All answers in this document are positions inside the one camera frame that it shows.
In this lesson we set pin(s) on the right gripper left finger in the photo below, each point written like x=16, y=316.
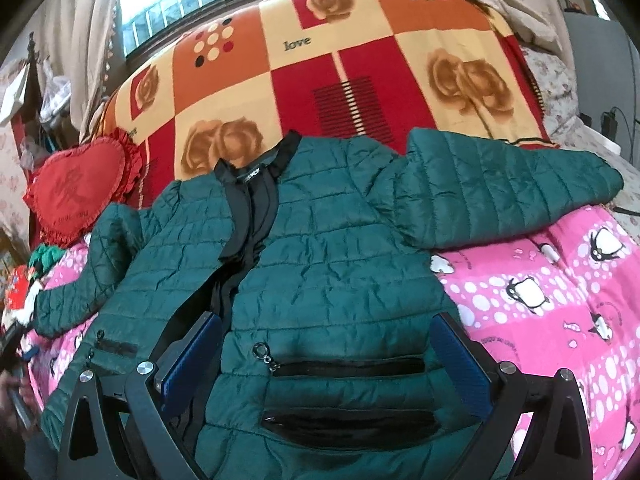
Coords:
x=118, y=427

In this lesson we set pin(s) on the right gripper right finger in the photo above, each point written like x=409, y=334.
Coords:
x=556, y=444

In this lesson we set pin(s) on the green quilted puffer jacket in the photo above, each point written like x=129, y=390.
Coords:
x=446, y=191

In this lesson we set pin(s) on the person's hand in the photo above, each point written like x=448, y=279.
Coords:
x=13, y=388

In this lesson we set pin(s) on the pink penguin fleece blanket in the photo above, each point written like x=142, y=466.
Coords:
x=550, y=309

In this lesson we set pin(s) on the green cloth item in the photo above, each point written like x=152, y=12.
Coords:
x=45, y=257

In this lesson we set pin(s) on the red heart ruffled pillow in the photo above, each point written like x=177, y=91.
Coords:
x=72, y=188

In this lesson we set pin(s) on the floral bed sheet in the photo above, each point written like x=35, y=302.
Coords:
x=558, y=88

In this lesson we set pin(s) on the white cabinet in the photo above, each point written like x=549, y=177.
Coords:
x=607, y=69

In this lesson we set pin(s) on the red orange rose blanket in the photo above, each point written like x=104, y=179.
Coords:
x=232, y=87

